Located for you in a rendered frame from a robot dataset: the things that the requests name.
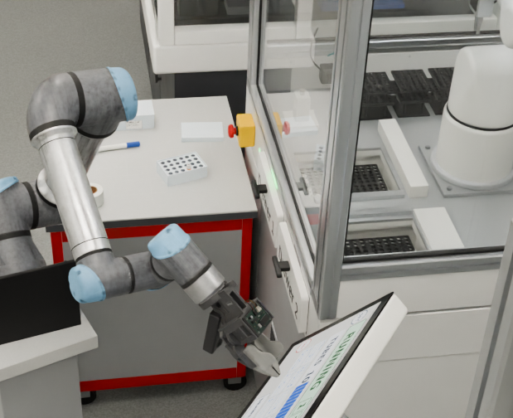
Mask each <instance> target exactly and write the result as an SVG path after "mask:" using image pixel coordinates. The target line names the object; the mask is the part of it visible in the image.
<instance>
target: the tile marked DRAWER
mask: <svg viewBox="0 0 513 418"><path fill-rule="evenodd" d="M270 394H271V393H269V394H268V395H266V396H262V397H260V398H259V399H257V400H256V401H255V403H254V404H253V405H252V406H251V407H250V409H249V411H248V412H247V413H246V415H245V416H244V418H254V416H255V415H256V413H257V412H258V410H259V409H260V407H261V406H262V405H263V404H264V402H265V401H266V400H267V398H268V397H269V395H270Z"/></svg>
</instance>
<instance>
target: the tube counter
mask: <svg viewBox="0 0 513 418"><path fill-rule="evenodd" d="M318 369H319V367H318V368H315V369H313V370H311V371H310V372H307V373H305V375H304V376H303V377H302V379H301V381H300V382H299V383H298V384H297V386H296V387H295V389H294V390H293V392H292V393H291V395H290V396H289V398H288V399H287V400H286V401H285V403H284V404H283V406H282V407H281V409H280V410H279V412H278V413H277V415H276V416H275V417H274V418H285V416H286V415H287V414H288V413H289V411H290V410H291V408H292V407H293V405H294V403H295V402H296V401H297V399H298V398H299V397H300V395H301V394H302V392H303V391H304V389H305V388H306V386H307V384H308V383H309V382H310V381H311V380H312V378H313V376H314V375H315V373H316V372H317V370H318Z"/></svg>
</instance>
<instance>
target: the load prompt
mask: <svg viewBox="0 0 513 418"><path fill-rule="evenodd" d="M366 320H367V318H366V319H364V320H362V321H360V322H359V323H356V324H354V325H352V326H350V327H349V328H348V330H347V331H346V333H345V335H344V336H343V338H342V339H341V341H340V342H339V343H338V344H337V346H336V348H335V349H334V350H333V352H332V354H331V355H330V357H329V358H328V359H327V361H326V362H325V363H324V365H323V366H322V368H321V370H320V371H319V373H318V374H317V375H316V376H315V378H314V379H313V381H312V383H311V384H310V386H309V387H308V388H307V390H306V391H305V392H304V394H303V395H302V397H301V399H300V400H299V401H298V403H297V405H296V406H295V407H294V408H293V410H292V412H291V413H290V414H289V416H288V418H301V416H302V414H303V413H304V411H305V410H306V409H307V408H308V406H309V405H310V403H311V402H312V400H313V398H314V397H315V395H316V394H317V393H318V391H319V390H320V388H321V387H322V385H323V383H324V382H325V380H326V379H327V378H328V376H329V375H330V374H331V372H332V370H333V369H334V367H335V366H336V364H337V363H338V362H339V360H340V359H341V357H342V355H343V354H344V352H345V351H346V350H347V348H348V347H349V345H350V344H351V342H352V341H353V339H354V338H355V336H356V335H357V334H358V332H359V331H360V329H361V327H362V326H363V324H364V323H365V321H366Z"/></svg>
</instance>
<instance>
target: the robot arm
mask: <svg viewBox="0 0 513 418"><path fill-rule="evenodd" d="M137 112H138V97H137V91H136V89H135V85H134V83H133V80H132V78H131V76H130V74H129V73H128V72H127V71H126V70H125V69H123V68H121V67H111V68H110V67H106V68H103V69H94V70H79V71H72V72H60V73H55V74H53V75H50V76H48V77H47V78H45V79H44V80H43V81H42V82H41V83H40V84H39V85H38V86H37V87H36V88H35V90H34V92H33V94H32V96H31V98H30V101H29V104H28V107H27V132H28V135H29V138H30V141H31V145H32V146H33V147H34V148H37V149H39V152H40V155H41V159H42V162H43V165H44V168H43V169H42V170H41V172H40V173H39V175H38V177H37V180H32V181H27V182H19V180H18V179H17V177H15V176H12V177H4V178H1V179H0V276H4V275H9V274H13V273H17V272H21V271H24V270H31V269H35V268H39V267H42V266H46V261H45V260H44V258H43V256H42V255H41V253H40V251H39V250H38V249H37V247H36V245H35V243H34V242H33V240H32V237H31V231H30V230H35V229H38V228H43V227H48V226H56V225H60V224H63V227H64V229H65V233H66V236H67V239H68V241H69V244H70V248H71V251H72V254H73V257H74V260H75V263H76V266H75V267H73V268H71V270H70V273H69V282H70V291H71V293H72V295H73V297H74V298H75V300H76V301H78V302H79V303H82V304H86V303H93V302H97V301H99V302H100V301H103V300H105V299H110V298H113V297H118V296H121V295H125V294H132V293H137V292H140V291H144V290H147V291H154V290H158V289H162V288H164V287H166V286H167V285H168V284H170V283H171V282H172V281H174V280H175V281H176V282H177V283H178V284H179V285H180V286H181V287H182V288H183V290H184V291H185V292H186V293H187V294H188V296H189V297H190V298H191V299H192V300H193V301H194V303H195V304H199V306H200V307H201V308H202V310H205V309H208V308H209V307H210V306H211V307H212V308H213V310H212V311H211V312H210V315H209V319H208V324H207V328H206V335H205V340H204V344H203V350H204V351H206V352H208V353H210V354H213V353H214V351H215V350H216V349H217V348H218V347H219V346H220V345H221V344H222V343H223V342H224V343H225V347H226V348H227V349H228V350H229V351H230V354H231V355H232V356H233V357H234V359H236V360H237V361H238V362H240V363H242V364H243V365H245V366H247V367H249V368H250V369H254V370H255V371H257V372H260V373H263V374H265V375H268V376H271V377H279V375H280V374H281V372H280V368H279V364H278V361H277V359H276V358H277V357H278V355H279V354H280V353H281V352H282V350H283V345H282V344H281V342H279V341H270V340H269V339H267V337H266V336H265V335H264V334H263V331H264V330H265V329H266V328H267V327H268V325H269V324H270V323H271V321H272V320H273V318H274V316H273V315H272V314H271V313H270V312H269V311H268V309H267V308H266V307H265V306H264V305H263V304H262V302H261V301H260V300H259V299H258V298H255V299H253V300H250V299H248V300H249V301H250V302H246V301H248V300H246V301H244V299H243V298H242V297H241V296H240V295H239V294H238V292H237V291H236V290H235V287H236V286H237V284H236V283H235V282H234V280H231V281H230V282H228V283H227V281H225V277H224V276H223V275H222V274H221V273H220V272H219V271H218V269H217V268H216V267H215V266H213V264H212V263H211V262H210V261H209V260H208V258H207V257H206V256H205V255H204V254H203V253H202V251H201V250H200V249H199V248H198V247H197V246H196V244H195V243H194V242H193V241H192V240H191V238H190V237H189V235H188V234H187V233H185V232H184V231H183V230H182V229H181V228H180V227H179V225H177V224H171V225H169V226H167V227H166V228H165V229H163V230H162V231H161V232H160V233H158V234H157V235H156V236H155V237H154V238H153V239H152V240H151V241H150V242H149V243H148V249H149V251H145V252H142V253H137V254H133V255H126V256H121V257H117V258H114V254H113V252H112V249H111V246H110V244H109V239H108V237H107V234H106V231H105V229H104V224H103V222H102V219H101V216H100V214H99V209H98V207H97V204H96V201H95V199H94V194H93V192H92V189H91V186H90V182H89V179H88V177H87V173H88V171H89V170H90V167H91V164H92V162H93V161H94V158H95V156H96V154H97V152H98V151H99V148H100V146H101V144H102V142H103V140H104V139H106V138H107V137H109V136H111V135H112V134H113V133H114V132H115V131H116V129H117V127H118V126H119V123H120V122H123V121H126V122H128V121H129V120H132V119H134V118H135V117H136V115H137ZM262 307H263V308H264V309H265V310H266V311H265V310H264V309H263V308H262ZM246 343H250V344H248V345H247V346H246V347H245V346H244V345H245V344H246Z"/></svg>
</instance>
